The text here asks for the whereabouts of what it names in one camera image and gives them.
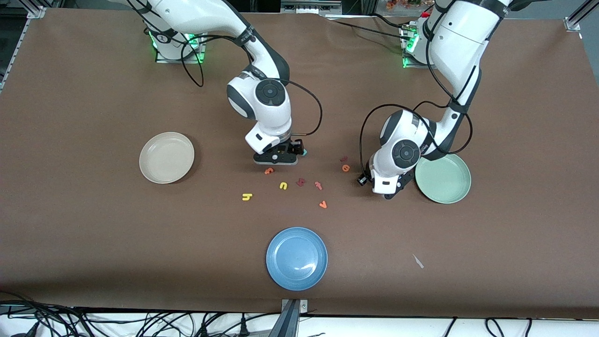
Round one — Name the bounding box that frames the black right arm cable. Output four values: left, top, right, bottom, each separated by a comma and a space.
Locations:
180, 28, 323, 137

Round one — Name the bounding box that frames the black floor cable tangle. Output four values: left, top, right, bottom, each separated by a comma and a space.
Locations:
0, 290, 281, 337

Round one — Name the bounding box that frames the beige round plate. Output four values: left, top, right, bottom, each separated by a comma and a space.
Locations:
139, 132, 195, 184

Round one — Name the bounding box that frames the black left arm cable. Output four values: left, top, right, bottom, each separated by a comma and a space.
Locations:
359, 28, 473, 181

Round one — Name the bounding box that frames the green round plate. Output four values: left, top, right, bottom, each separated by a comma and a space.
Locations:
415, 152, 472, 205

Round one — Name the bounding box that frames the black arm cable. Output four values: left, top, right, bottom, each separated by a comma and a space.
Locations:
359, 28, 473, 181
180, 28, 323, 137

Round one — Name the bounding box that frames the aluminium frame extrusion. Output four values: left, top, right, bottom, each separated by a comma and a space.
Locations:
569, 0, 599, 24

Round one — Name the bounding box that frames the grey power strip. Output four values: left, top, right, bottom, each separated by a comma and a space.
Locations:
281, 0, 342, 15

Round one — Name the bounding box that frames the table cover sheet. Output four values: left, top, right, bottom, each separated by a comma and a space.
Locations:
0, 7, 599, 319

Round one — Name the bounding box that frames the blue round plate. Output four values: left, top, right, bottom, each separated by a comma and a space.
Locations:
266, 227, 329, 291

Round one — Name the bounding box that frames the black base cable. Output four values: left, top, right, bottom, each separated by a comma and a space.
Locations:
328, 19, 408, 38
370, 13, 412, 29

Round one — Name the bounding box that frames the aluminium table edge rail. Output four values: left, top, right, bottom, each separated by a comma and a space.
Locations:
0, 5, 47, 92

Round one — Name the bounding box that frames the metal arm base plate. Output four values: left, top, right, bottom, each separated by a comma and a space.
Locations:
402, 26, 440, 70
155, 35, 206, 64

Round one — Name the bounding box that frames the grey camera mount pole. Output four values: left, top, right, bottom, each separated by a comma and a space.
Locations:
269, 300, 300, 337

